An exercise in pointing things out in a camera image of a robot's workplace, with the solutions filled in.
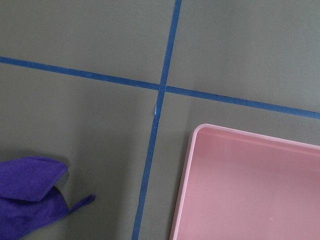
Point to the purple microfiber cloth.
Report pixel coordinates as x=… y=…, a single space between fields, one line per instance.
x=29 y=199

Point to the pink plastic bin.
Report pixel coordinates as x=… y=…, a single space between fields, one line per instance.
x=238 y=185

